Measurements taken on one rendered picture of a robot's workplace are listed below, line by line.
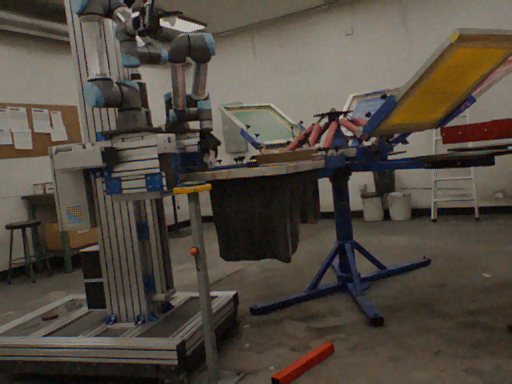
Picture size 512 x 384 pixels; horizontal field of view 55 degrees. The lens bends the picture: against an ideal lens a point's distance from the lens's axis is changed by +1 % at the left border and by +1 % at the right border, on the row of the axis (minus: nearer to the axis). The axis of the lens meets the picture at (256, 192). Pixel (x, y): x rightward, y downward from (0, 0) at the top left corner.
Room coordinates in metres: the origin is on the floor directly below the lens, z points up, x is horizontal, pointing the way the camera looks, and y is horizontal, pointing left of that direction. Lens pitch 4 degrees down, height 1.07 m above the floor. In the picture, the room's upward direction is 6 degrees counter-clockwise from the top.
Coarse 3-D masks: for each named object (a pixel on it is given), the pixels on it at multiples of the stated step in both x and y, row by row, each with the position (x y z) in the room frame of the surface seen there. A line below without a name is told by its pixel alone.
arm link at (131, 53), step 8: (120, 40) 2.13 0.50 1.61; (128, 40) 2.12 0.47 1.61; (136, 40) 2.15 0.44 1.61; (120, 48) 2.14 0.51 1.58; (128, 48) 2.12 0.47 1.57; (136, 48) 2.14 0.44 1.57; (144, 48) 2.18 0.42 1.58; (128, 56) 2.12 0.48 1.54; (136, 56) 2.14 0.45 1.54; (144, 56) 2.17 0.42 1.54; (128, 64) 2.13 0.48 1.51; (136, 64) 2.14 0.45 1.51
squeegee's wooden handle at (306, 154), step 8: (288, 152) 2.87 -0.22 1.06; (296, 152) 2.84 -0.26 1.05; (304, 152) 2.82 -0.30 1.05; (312, 152) 2.79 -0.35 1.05; (264, 160) 2.95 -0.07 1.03; (272, 160) 2.93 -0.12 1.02; (280, 160) 2.90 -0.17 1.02; (288, 160) 2.87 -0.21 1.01; (296, 160) 2.85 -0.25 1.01; (304, 160) 2.82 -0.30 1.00; (312, 160) 2.79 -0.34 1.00
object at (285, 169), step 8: (320, 160) 2.59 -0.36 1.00; (240, 168) 2.93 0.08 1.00; (256, 168) 2.31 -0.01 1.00; (264, 168) 2.29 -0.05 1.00; (272, 168) 2.26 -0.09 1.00; (280, 168) 2.24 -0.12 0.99; (288, 168) 2.26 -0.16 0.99; (296, 168) 2.33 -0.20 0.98; (304, 168) 2.41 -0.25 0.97; (312, 168) 2.49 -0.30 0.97; (192, 176) 2.50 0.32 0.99; (200, 176) 2.48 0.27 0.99; (208, 176) 2.45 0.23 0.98; (216, 176) 2.43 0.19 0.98; (224, 176) 2.40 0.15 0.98; (232, 176) 2.38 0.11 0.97; (240, 176) 2.35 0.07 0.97; (248, 176) 2.33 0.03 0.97
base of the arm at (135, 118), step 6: (126, 108) 2.38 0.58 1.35; (132, 108) 2.39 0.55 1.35; (138, 108) 2.41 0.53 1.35; (120, 114) 2.39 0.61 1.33; (126, 114) 2.38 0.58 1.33; (132, 114) 2.38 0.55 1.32; (138, 114) 2.40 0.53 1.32; (120, 120) 2.38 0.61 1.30; (126, 120) 2.37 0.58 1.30; (132, 120) 2.38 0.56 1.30; (138, 120) 2.39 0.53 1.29; (144, 120) 2.42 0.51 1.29; (120, 126) 2.37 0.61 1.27; (126, 126) 2.36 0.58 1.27; (132, 126) 2.37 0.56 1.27
